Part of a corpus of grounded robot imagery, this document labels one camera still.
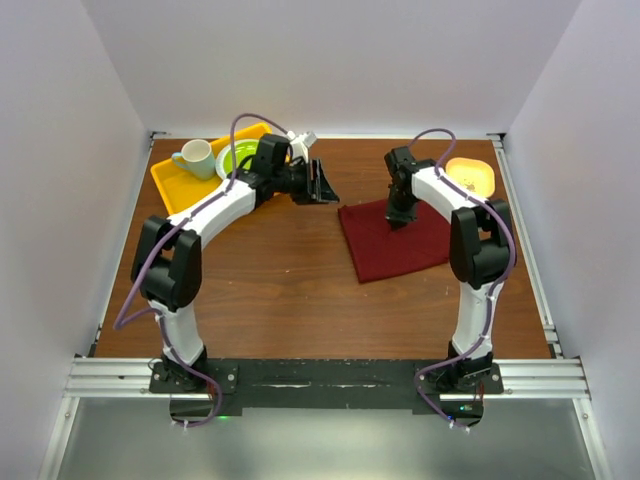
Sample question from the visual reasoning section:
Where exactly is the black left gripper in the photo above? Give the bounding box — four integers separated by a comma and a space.
272, 158, 338, 206

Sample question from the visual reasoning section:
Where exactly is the green plate white rim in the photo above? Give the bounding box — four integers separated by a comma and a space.
215, 139, 259, 179

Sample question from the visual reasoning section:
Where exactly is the light blue ceramic mug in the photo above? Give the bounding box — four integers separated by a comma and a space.
172, 139, 216, 181

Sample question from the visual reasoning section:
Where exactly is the aluminium frame rail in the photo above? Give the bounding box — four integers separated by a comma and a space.
63, 358, 591, 400

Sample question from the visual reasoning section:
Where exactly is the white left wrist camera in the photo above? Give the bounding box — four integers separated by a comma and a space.
286, 131, 317, 162

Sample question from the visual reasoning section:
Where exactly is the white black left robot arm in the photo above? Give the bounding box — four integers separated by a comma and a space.
132, 132, 339, 392

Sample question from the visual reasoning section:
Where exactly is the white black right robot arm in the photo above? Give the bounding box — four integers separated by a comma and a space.
384, 147, 516, 393

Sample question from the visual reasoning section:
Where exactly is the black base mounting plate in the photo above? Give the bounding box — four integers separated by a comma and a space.
149, 357, 504, 416

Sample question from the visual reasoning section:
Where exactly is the dark red cloth napkin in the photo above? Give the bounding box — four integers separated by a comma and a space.
338, 200, 450, 284

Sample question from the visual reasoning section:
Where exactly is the small yellow square dish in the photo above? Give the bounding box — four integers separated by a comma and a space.
445, 157, 496, 198

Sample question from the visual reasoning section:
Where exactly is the yellow plastic tray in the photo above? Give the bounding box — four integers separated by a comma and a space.
151, 122, 272, 215

